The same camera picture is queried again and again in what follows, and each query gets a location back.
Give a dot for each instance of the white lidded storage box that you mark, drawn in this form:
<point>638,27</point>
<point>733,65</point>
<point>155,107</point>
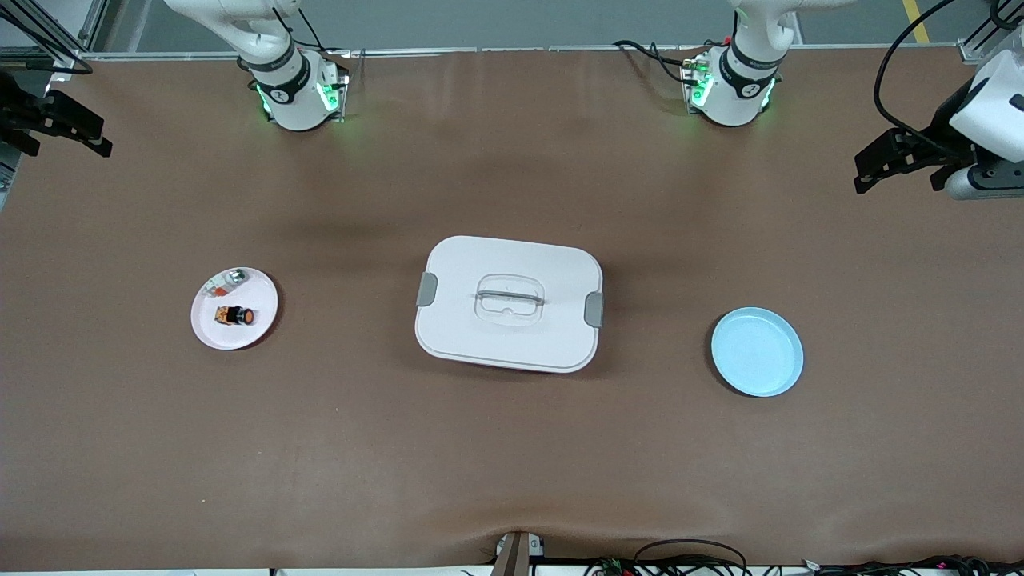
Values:
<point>512,336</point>

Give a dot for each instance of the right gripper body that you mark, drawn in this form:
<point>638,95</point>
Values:
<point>18,111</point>

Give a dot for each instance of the pink round plate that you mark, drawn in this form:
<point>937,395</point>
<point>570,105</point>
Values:
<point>220,336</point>

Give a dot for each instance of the silver table edge rail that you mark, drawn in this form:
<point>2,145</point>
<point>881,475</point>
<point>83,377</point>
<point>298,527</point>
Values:
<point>480,50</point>

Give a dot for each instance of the grey orange lever connector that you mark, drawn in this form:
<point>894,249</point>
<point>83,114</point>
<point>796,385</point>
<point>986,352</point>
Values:
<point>218,288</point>

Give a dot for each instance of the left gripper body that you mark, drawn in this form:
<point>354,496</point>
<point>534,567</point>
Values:
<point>942,126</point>

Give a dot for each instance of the brown table cover mat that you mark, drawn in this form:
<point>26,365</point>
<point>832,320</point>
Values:
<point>512,448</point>

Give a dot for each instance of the aluminium frame post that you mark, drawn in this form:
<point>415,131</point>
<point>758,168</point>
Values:
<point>972,50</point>
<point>92,24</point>

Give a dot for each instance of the light blue round plate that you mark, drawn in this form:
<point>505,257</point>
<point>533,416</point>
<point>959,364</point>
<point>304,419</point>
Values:
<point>757,352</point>

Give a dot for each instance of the brown camera stand post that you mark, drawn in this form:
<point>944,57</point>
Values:
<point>510,556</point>

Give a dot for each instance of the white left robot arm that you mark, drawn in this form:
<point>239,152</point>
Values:
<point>732,96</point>

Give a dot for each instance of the orange black push-button switch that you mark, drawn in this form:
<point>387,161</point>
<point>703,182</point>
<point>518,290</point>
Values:
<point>236,317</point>

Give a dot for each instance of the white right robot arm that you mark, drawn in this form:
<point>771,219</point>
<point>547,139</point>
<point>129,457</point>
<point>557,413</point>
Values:
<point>296,104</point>

